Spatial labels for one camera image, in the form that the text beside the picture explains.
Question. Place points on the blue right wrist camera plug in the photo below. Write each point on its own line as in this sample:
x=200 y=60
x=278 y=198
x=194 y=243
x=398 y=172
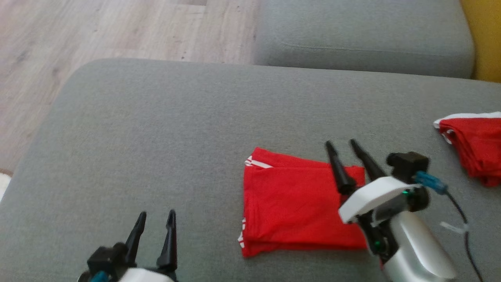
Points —
x=430 y=182

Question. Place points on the red Bulls 23 shorts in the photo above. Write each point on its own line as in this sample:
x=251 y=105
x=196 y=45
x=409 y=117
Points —
x=479 y=145

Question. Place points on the red white striped jersey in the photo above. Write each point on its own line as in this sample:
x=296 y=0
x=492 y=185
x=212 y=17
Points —
x=289 y=207

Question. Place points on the small grey sofa cushion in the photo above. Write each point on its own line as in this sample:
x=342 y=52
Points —
x=364 y=35

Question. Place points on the blue wrist camera plug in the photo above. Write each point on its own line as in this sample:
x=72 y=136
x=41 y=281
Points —
x=98 y=277
x=430 y=182

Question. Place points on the large grey sofa seat cushion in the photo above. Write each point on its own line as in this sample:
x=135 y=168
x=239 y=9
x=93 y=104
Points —
x=156 y=137

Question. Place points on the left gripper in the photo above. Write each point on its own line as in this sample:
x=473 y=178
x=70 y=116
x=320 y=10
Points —
x=146 y=276

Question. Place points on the yellow sofa cushion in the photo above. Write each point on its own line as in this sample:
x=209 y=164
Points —
x=487 y=39

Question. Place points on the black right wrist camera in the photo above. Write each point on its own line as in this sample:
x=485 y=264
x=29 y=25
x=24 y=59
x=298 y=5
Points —
x=407 y=164

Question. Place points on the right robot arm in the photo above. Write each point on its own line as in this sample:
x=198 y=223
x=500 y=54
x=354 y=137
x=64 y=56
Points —
x=415 y=246

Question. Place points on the blue left wrist camera plug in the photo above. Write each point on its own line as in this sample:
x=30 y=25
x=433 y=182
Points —
x=98 y=277

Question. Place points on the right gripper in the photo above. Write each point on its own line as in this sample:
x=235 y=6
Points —
x=372 y=196

